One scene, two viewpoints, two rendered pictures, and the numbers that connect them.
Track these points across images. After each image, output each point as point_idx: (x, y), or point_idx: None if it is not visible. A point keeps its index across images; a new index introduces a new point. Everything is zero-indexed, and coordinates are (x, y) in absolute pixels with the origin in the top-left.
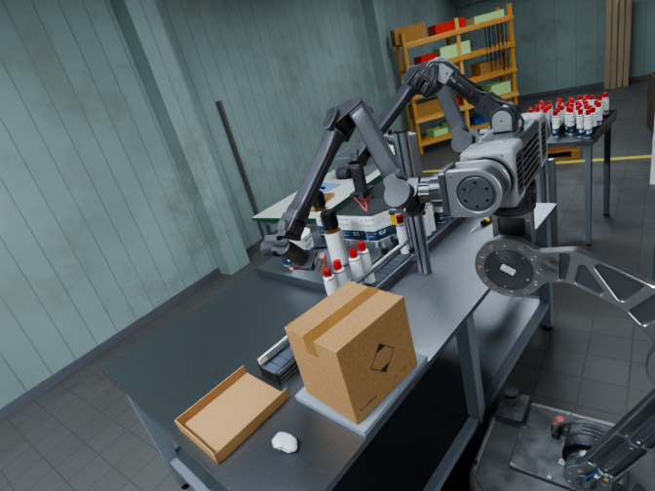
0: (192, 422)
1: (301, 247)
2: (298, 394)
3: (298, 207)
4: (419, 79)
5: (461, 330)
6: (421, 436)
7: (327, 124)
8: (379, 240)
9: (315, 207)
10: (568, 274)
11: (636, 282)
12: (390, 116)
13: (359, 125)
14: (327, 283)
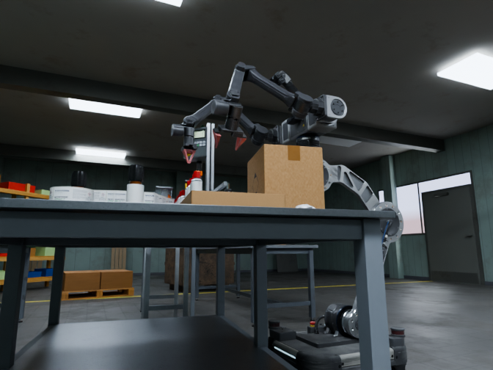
0: None
1: (90, 199)
2: None
3: (238, 92)
4: (279, 74)
5: (262, 252)
6: (247, 360)
7: (243, 66)
8: None
9: (78, 183)
10: (341, 177)
11: (361, 180)
12: (207, 111)
13: (257, 75)
14: (199, 183)
